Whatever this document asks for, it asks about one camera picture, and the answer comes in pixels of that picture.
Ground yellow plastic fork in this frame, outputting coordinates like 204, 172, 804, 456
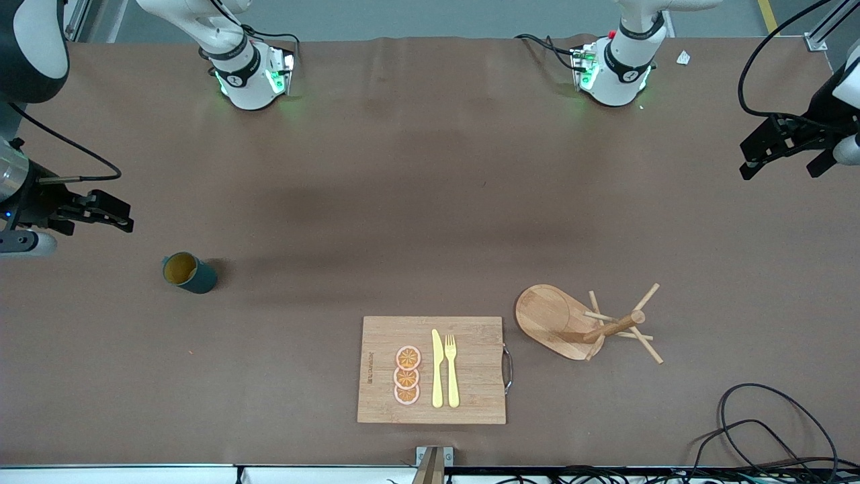
444, 334, 460, 409

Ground brown table cover mat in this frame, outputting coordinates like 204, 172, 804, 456
0, 34, 860, 469

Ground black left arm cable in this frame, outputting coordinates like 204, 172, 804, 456
738, 0, 834, 122

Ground aluminium profile bar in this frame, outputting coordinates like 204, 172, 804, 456
804, 0, 860, 52

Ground wooden cutting board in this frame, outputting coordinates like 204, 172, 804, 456
357, 316, 514, 425

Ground metal mount bracket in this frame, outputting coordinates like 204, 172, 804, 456
411, 446, 454, 484

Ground black floor cable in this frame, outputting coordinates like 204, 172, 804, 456
719, 383, 841, 475
685, 420, 860, 484

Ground white table edge rail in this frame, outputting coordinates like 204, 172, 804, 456
0, 464, 417, 484

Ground black arm base cable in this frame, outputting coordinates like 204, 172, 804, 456
515, 34, 582, 71

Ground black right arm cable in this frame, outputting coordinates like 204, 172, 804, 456
7, 101, 123, 184

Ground yellow plastic knife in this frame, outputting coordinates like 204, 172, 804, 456
431, 329, 445, 409

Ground aluminium frame struts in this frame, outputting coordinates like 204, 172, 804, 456
64, 0, 128, 42

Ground tangled black cable bundle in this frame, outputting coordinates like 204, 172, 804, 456
511, 464, 860, 484

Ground wooden cup rack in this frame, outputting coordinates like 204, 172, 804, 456
515, 283, 664, 365

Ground dark green ribbed cup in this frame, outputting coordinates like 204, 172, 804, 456
162, 252, 218, 294

